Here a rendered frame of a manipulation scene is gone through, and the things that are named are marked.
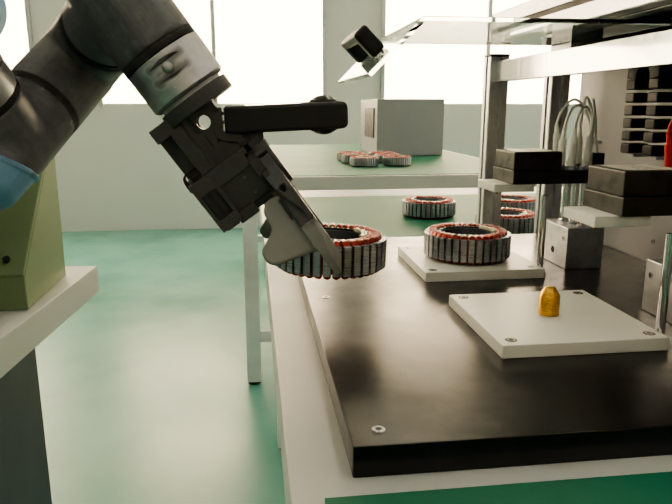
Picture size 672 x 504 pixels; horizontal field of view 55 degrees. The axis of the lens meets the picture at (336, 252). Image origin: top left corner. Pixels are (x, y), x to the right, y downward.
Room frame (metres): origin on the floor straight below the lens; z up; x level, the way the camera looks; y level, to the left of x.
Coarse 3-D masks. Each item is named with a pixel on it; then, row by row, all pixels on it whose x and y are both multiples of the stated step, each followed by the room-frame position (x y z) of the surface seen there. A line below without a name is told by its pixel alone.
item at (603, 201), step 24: (600, 168) 0.60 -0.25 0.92; (624, 168) 0.58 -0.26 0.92; (648, 168) 0.58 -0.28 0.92; (600, 192) 0.60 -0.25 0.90; (624, 192) 0.56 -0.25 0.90; (648, 192) 0.56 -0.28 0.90; (576, 216) 0.59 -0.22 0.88; (600, 216) 0.56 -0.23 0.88; (624, 216) 0.56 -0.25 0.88; (648, 216) 0.57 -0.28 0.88
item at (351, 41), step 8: (360, 32) 0.74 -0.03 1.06; (368, 32) 0.75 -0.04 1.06; (344, 40) 0.83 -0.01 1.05; (352, 40) 0.77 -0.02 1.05; (360, 40) 0.75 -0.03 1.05; (368, 40) 0.75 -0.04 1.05; (376, 40) 0.75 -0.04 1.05; (344, 48) 0.85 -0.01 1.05; (352, 48) 0.84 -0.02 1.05; (360, 48) 0.84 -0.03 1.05; (368, 48) 0.75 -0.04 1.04; (376, 48) 0.75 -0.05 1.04; (352, 56) 0.84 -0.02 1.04; (360, 56) 0.84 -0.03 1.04; (376, 56) 0.75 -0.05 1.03
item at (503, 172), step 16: (496, 160) 0.86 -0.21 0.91; (512, 160) 0.81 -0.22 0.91; (528, 160) 0.80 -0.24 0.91; (544, 160) 0.80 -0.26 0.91; (560, 160) 0.81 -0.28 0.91; (496, 176) 0.85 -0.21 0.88; (512, 176) 0.80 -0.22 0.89; (528, 176) 0.80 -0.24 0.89; (544, 176) 0.80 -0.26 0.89; (560, 176) 0.80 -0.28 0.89; (576, 176) 0.81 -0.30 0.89; (576, 192) 0.84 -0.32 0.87
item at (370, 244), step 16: (336, 240) 0.58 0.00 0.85; (352, 240) 0.58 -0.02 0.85; (368, 240) 0.59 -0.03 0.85; (384, 240) 0.61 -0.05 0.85; (304, 256) 0.57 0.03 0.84; (320, 256) 0.57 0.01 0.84; (352, 256) 0.58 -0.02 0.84; (368, 256) 0.58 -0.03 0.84; (384, 256) 0.61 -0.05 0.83; (288, 272) 0.59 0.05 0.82; (304, 272) 0.57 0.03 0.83; (320, 272) 0.57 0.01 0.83; (352, 272) 0.58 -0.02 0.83; (368, 272) 0.58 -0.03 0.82
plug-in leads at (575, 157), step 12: (564, 108) 0.87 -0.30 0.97; (588, 108) 0.84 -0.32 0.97; (576, 120) 0.83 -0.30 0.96; (588, 120) 0.87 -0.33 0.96; (564, 132) 0.84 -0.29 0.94; (576, 132) 0.82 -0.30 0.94; (564, 144) 0.84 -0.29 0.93; (576, 144) 0.82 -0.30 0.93; (588, 144) 0.83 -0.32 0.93; (564, 156) 0.84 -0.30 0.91; (576, 156) 0.86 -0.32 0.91; (588, 156) 0.83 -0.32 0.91; (600, 156) 0.86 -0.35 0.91; (576, 168) 0.82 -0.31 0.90
